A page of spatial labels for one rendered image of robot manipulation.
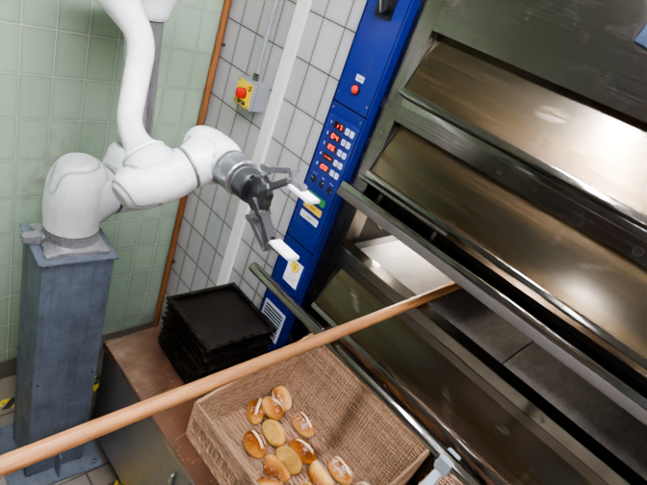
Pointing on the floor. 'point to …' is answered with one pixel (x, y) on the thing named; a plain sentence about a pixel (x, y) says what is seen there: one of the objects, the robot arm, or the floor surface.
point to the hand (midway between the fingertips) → (300, 228)
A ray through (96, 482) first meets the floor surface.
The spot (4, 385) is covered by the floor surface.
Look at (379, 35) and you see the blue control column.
